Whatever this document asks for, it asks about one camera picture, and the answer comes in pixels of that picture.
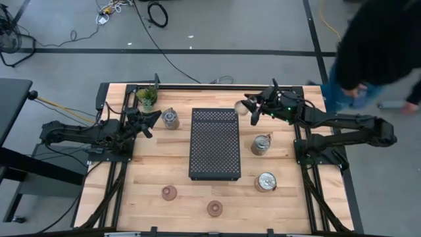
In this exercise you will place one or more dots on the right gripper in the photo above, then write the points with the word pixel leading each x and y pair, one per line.
pixel 283 105

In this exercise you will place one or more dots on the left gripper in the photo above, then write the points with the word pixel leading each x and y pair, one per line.
pixel 136 120

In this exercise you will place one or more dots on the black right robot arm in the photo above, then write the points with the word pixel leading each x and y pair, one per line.
pixel 361 121

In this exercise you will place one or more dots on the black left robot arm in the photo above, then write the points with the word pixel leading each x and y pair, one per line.
pixel 79 131

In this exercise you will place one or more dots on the small green artificial plant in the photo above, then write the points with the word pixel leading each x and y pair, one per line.
pixel 147 95

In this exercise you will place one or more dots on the black perforated metal tray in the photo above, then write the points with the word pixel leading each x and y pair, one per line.
pixel 213 148

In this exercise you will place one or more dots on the black round knob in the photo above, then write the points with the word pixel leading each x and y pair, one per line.
pixel 32 95

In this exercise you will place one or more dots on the grey desk foot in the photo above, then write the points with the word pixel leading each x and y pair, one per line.
pixel 393 104

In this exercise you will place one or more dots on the black desk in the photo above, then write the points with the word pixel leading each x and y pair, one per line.
pixel 13 98

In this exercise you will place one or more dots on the person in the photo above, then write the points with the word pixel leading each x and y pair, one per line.
pixel 378 39

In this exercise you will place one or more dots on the black floor fan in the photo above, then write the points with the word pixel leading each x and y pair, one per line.
pixel 10 39

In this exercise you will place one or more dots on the black aluminium table frame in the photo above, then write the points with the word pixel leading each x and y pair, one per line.
pixel 213 87

